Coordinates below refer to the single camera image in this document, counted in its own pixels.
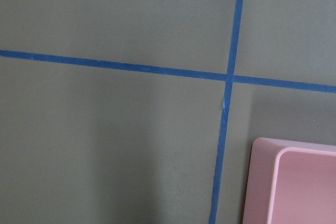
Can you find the red trash bin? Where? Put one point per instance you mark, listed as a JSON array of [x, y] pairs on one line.
[[290, 182]]

